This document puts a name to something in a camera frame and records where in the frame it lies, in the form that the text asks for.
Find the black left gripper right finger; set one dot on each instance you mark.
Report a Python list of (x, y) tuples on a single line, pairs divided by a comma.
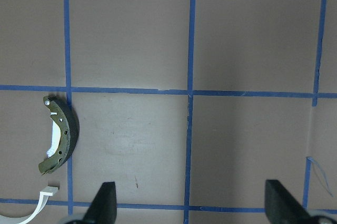
[(280, 206)]

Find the olive green brake shoe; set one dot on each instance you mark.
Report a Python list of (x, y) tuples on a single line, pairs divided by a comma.
[(64, 135)]

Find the white curved plastic bracket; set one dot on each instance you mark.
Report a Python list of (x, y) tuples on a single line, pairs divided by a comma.
[(44, 195)]

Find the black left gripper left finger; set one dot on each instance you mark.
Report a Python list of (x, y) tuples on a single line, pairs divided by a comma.
[(103, 208)]

